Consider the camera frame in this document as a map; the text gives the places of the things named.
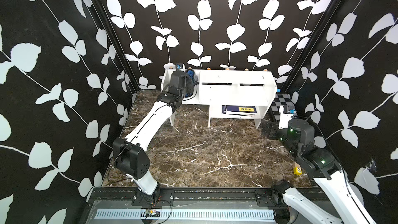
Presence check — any small yellow wooden block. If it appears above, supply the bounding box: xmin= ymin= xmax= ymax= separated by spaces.
xmin=293 ymin=162 xmax=302 ymax=175

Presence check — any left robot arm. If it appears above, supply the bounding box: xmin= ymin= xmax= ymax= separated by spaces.
xmin=113 ymin=69 xmax=197 ymax=201

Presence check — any small circuit board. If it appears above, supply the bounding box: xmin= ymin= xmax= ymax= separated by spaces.
xmin=144 ymin=209 xmax=161 ymax=219

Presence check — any grey microfibre cloth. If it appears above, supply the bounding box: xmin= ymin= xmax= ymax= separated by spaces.
xmin=185 ymin=68 xmax=196 ymax=97

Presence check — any white wooden bookshelf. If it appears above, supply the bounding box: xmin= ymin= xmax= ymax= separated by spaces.
xmin=161 ymin=66 xmax=278 ymax=129

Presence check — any white perforated strip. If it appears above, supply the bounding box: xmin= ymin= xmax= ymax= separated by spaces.
xmin=94 ymin=208 xmax=275 ymax=222

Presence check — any dark blue book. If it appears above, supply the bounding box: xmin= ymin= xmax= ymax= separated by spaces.
xmin=221 ymin=105 xmax=257 ymax=116

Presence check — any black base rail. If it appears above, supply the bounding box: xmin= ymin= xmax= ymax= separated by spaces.
xmin=88 ymin=187 xmax=340 ymax=207

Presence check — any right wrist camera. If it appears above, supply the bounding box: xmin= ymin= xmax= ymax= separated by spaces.
xmin=278 ymin=105 xmax=296 ymax=129

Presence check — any black white checkerboard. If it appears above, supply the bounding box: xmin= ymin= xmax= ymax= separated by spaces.
xmin=268 ymin=92 xmax=295 ymax=122

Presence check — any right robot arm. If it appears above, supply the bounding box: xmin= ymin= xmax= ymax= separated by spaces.
xmin=263 ymin=117 xmax=375 ymax=224

